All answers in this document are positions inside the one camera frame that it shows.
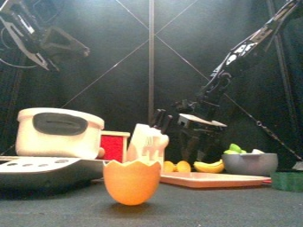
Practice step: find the red drawer with wooden knob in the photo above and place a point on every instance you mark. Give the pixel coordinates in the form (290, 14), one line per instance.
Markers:
(113, 147)

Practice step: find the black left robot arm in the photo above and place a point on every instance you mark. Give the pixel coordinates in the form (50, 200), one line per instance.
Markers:
(16, 11)

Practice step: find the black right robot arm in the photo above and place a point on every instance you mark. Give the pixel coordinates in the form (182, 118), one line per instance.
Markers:
(253, 47)

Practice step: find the light wooden drawer box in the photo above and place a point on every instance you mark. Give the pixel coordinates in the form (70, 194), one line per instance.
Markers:
(118, 133)

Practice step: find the orange fruit slice toy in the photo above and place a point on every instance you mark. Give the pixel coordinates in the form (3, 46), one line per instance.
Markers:
(169, 167)
(184, 166)

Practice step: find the green toy lime piece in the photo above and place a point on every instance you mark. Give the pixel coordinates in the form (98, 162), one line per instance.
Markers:
(236, 147)

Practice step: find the yellow toy banana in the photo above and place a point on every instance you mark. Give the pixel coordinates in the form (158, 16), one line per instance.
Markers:
(209, 168)

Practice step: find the white toy knife block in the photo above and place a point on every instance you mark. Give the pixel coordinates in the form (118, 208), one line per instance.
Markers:
(149, 144)

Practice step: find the orange toy cutting board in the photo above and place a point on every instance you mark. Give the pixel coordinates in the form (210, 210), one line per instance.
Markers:
(213, 179)

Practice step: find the grey toy bowl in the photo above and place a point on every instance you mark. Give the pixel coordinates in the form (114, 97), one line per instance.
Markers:
(249, 164)

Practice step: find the white toy food piece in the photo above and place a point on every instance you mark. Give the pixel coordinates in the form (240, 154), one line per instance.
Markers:
(258, 151)

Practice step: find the orange cracked eggshell half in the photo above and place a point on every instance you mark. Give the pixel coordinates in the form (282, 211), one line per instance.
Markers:
(133, 183)

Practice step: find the green round container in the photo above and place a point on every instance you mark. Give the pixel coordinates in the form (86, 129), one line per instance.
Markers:
(288, 181)

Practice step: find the grey metal frame post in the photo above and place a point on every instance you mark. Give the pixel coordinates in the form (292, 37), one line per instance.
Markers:
(152, 59)

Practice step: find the dark slanted frame post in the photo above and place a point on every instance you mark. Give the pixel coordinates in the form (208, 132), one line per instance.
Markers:
(284, 74)

